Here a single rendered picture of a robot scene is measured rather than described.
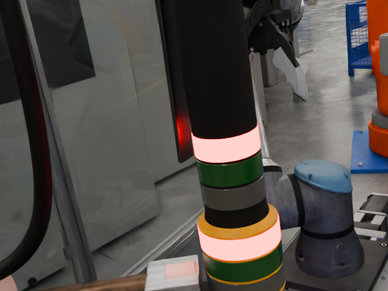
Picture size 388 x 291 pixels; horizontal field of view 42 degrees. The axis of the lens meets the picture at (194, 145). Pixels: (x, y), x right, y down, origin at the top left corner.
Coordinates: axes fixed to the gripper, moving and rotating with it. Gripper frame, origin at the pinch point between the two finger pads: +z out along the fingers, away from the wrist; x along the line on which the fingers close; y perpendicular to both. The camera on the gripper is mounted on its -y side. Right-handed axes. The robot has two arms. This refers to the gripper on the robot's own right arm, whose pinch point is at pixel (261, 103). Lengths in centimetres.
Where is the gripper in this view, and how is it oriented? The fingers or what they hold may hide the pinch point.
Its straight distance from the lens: 83.2
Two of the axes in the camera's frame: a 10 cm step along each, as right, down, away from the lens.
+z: 1.6, 9.3, 3.2
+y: 5.5, -3.5, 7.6
